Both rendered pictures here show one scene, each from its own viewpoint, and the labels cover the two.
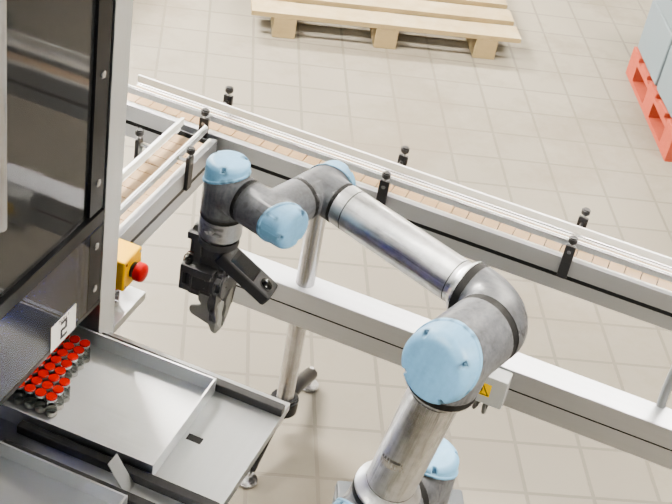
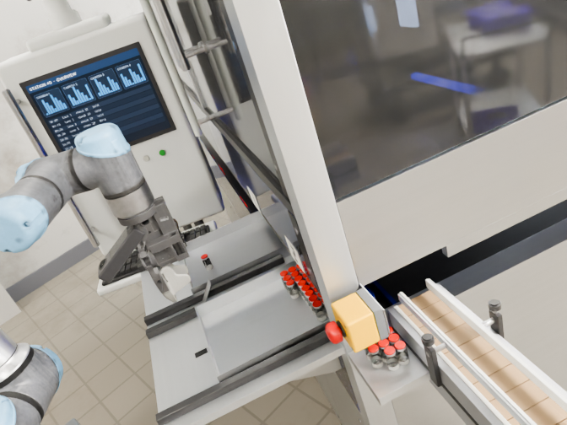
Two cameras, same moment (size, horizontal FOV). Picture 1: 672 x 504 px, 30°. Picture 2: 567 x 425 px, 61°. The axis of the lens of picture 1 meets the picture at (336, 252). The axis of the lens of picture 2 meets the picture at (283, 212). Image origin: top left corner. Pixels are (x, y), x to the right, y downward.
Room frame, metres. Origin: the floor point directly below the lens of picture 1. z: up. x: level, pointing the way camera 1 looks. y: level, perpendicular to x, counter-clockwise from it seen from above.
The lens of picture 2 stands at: (2.54, 0.08, 1.62)
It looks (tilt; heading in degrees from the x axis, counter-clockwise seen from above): 28 degrees down; 154
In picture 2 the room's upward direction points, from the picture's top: 19 degrees counter-clockwise
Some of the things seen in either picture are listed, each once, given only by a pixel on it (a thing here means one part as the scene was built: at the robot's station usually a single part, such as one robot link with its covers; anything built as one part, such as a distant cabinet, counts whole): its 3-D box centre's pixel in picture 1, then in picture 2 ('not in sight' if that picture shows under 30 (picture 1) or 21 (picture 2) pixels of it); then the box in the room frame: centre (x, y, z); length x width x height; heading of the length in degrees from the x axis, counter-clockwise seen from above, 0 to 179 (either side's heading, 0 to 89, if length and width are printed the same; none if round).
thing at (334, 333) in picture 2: (137, 271); (337, 330); (1.96, 0.38, 0.99); 0.04 x 0.04 x 0.04; 74
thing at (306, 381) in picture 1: (281, 413); not in sight; (2.61, 0.06, 0.07); 0.50 x 0.08 x 0.14; 164
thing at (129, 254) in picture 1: (117, 263); (359, 320); (1.97, 0.43, 0.99); 0.08 x 0.07 x 0.07; 74
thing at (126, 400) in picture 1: (104, 394); (273, 310); (1.70, 0.38, 0.90); 0.34 x 0.26 x 0.04; 75
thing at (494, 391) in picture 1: (484, 383); not in sight; (2.40, -0.43, 0.50); 0.12 x 0.05 x 0.09; 74
